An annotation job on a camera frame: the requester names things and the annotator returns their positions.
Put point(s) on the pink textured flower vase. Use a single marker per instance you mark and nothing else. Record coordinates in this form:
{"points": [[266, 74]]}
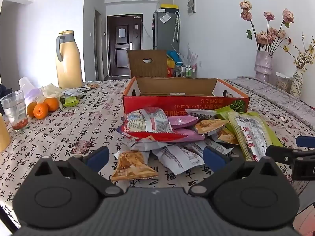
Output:
{"points": [[263, 65]]}

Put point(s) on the yellow thermos jug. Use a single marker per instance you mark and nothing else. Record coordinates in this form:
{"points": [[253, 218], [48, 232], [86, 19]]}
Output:
{"points": [[68, 61]]}

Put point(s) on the calligraphy print tablecloth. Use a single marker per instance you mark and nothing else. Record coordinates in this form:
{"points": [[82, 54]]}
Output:
{"points": [[92, 124]]}

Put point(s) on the green snack pack on left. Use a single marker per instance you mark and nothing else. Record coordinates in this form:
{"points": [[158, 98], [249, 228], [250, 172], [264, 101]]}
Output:
{"points": [[70, 101]]}

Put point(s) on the floral patterned small vase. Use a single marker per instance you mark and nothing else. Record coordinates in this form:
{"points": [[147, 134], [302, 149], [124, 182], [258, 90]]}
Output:
{"points": [[297, 83]]}

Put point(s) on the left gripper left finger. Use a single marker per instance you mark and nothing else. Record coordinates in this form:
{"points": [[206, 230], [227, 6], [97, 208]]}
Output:
{"points": [[87, 168]]}

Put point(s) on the grey refrigerator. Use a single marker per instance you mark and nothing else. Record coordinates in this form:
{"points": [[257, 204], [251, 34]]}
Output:
{"points": [[165, 31]]}

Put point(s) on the dark brown entrance door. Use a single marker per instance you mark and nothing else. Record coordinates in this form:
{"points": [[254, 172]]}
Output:
{"points": [[125, 32]]}

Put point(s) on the dried pink rose bouquet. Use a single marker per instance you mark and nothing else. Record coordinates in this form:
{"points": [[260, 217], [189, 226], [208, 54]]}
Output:
{"points": [[272, 38]]}

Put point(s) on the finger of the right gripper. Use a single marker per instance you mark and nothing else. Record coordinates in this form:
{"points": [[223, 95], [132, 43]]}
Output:
{"points": [[305, 141]]}

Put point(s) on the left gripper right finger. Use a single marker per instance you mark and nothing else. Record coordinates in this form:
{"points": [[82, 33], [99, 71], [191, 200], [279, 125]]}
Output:
{"points": [[224, 168]]}

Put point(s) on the front orange mandarin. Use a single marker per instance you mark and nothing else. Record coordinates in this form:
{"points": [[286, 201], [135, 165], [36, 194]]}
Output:
{"points": [[40, 111]]}

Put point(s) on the orange mandarin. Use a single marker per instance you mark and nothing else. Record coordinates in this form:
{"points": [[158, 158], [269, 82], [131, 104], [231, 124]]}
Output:
{"points": [[40, 111], [52, 104], [30, 109]]}

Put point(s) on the red cardboard snack box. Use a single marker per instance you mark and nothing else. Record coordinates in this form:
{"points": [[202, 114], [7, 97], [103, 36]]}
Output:
{"points": [[175, 95]]}

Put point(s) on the red silver snack bag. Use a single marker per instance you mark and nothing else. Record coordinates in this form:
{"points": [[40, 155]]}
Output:
{"points": [[149, 124]]}

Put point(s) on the rear orange mandarin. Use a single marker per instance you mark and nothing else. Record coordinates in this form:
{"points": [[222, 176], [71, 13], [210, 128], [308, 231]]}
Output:
{"points": [[52, 104]]}

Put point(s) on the pink snack pack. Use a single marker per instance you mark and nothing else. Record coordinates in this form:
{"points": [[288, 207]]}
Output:
{"points": [[182, 121]]}

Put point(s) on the orange triangle snack pack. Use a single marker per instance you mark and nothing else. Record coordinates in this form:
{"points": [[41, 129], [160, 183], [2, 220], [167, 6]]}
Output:
{"points": [[132, 165]]}

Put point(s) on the glass cup with goji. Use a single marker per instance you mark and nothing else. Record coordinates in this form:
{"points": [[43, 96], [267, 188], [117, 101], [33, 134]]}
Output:
{"points": [[14, 107]]}

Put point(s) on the wooden chair back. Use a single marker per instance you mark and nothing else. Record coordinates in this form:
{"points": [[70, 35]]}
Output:
{"points": [[147, 63]]}

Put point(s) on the left orange mandarin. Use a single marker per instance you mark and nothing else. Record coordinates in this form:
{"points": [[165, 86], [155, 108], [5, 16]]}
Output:
{"points": [[30, 109]]}

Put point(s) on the grey white snack pack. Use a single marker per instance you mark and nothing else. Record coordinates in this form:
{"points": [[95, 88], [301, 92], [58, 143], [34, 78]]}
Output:
{"points": [[178, 159]]}

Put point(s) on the long green white snack pack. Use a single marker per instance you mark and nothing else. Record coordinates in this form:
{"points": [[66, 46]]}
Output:
{"points": [[252, 133]]}

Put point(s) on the metal wire storage rack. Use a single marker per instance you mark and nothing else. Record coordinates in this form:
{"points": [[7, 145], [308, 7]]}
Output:
{"points": [[186, 71]]}

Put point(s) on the pink folded table runner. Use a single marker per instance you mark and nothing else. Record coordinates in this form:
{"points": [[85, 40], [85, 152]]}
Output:
{"points": [[294, 106]]}

